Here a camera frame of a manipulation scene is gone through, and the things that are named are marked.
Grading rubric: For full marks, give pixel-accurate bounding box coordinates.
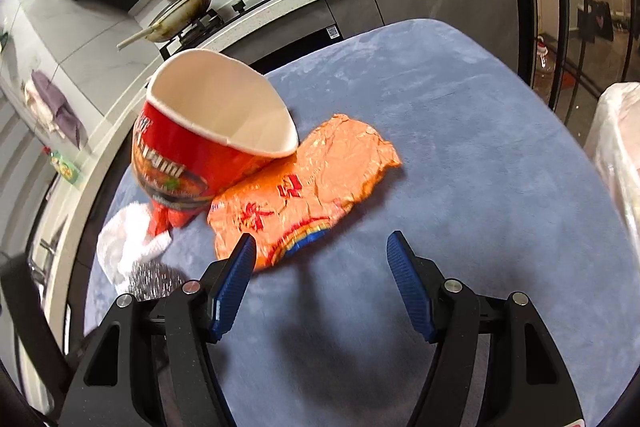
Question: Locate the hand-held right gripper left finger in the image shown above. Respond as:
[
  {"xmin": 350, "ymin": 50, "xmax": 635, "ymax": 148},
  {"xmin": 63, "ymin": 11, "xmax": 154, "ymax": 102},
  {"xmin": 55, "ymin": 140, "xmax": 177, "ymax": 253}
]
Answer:
[{"xmin": 59, "ymin": 232, "xmax": 258, "ymax": 427}]

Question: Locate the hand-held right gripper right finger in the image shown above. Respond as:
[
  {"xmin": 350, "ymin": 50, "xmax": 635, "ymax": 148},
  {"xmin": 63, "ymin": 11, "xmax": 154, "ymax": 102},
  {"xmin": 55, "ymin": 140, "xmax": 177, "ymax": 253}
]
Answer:
[{"xmin": 386, "ymin": 229, "xmax": 586, "ymax": 427}]

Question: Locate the white bin liner bag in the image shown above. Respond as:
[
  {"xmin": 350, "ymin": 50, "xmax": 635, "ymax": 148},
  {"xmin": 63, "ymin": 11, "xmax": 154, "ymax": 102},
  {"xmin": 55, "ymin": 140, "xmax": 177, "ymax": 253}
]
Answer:
[{"xmin": 584, "ymin": 82, "xmax": 640, "ymax": 248}]

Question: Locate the steel wool scrubber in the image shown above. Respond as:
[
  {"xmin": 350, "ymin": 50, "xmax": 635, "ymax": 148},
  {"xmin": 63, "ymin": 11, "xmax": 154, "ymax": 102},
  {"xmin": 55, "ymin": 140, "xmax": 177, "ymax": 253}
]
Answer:
[{"xmin": 127, "ymin": 261, "xmax": 188, "ymax": 303}]

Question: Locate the white crumpled tissue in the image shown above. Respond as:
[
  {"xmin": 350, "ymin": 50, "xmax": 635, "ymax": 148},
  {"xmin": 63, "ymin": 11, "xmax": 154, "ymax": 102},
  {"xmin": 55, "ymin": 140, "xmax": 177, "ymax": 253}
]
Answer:
[{"xmin": 96, "ymin": 202, "xmax": 171, "ymax": 295}]

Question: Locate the blue-grey plush blanket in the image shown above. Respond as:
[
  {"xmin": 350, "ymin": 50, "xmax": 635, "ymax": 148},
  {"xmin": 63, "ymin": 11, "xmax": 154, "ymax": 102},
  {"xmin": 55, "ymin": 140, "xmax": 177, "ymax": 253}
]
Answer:
[{"xmin": 82, "ymin": 18, "xmax": 628, "ymax": 427}]

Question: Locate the red instant noodle bowl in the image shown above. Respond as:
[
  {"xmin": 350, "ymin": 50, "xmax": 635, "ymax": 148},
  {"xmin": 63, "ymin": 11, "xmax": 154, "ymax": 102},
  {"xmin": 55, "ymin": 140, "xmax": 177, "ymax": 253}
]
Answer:
[{"xmin": 131, "ymin": 49, "xmax": 300, "ymax": 210}]

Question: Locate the green dish soap bottle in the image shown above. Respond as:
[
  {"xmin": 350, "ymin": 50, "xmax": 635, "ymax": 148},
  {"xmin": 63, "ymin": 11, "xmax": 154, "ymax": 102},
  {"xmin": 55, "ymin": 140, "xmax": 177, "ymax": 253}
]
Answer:
[{"xmin": 49, "ymin": 149, "xmax": 81, "ymax": 185}]

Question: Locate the purple hanging towel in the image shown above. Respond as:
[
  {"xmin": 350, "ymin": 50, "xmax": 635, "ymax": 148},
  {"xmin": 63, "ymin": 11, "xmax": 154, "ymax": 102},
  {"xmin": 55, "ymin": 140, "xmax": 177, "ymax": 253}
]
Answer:
[{"xmin": 31, "ymin": 71, "xmax": 88, "ymax": 150}]

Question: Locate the built-in black appliance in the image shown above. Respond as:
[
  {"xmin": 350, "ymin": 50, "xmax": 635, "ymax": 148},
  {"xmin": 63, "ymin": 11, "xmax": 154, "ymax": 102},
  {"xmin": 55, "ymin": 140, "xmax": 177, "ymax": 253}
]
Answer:
[{"xmin": 245, "ymin": 24, "xmax": 346, "ymax": 75}]

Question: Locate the white hanging towel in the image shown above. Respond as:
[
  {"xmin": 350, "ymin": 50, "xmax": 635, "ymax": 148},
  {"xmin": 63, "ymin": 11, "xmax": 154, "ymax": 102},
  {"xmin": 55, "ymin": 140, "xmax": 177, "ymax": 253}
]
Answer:
[{"xmin": 22, "ymin": 79, "xmax": 56, "ymax": 132}]

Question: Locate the clear plastic jug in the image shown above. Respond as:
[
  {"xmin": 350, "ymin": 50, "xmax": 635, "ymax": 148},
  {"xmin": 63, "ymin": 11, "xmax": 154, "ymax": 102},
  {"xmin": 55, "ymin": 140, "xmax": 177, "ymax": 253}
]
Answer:
[{"xmin": 535, "ymin": 37, "xmax": 556, "ymax": 72}]

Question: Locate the silver wok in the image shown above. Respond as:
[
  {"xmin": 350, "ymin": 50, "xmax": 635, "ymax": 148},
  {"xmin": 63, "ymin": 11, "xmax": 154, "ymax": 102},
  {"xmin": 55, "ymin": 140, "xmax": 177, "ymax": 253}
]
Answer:
[{"xmin": 116, "ymin": 0, "xmax": 213, "ymax": 50}]

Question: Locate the black bag with heart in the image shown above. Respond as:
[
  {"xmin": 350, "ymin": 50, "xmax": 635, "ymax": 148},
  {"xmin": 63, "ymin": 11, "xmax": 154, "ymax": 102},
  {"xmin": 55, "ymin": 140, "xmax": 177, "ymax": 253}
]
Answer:
[{"xmin": 580, "ymin": 0, "xmax": 615, "ymax": 42}]

